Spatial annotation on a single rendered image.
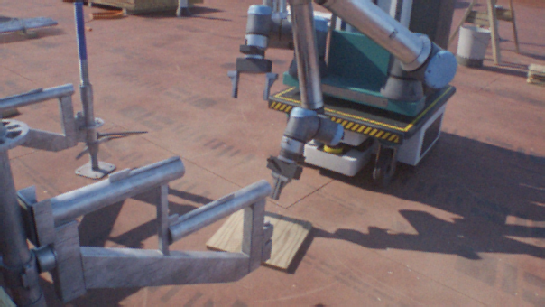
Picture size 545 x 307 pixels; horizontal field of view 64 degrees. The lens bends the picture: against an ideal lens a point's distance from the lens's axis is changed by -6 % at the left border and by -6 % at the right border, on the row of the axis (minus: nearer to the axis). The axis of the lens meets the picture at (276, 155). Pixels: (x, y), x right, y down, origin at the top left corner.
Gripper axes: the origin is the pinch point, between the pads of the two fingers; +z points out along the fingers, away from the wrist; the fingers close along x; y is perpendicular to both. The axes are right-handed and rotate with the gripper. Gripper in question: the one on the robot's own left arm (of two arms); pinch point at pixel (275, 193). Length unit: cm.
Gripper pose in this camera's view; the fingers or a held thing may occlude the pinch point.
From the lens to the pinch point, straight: 176.0
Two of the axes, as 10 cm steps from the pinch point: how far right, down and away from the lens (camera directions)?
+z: -3.2, 9.4, 0.9
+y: -5.6, -1.1, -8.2
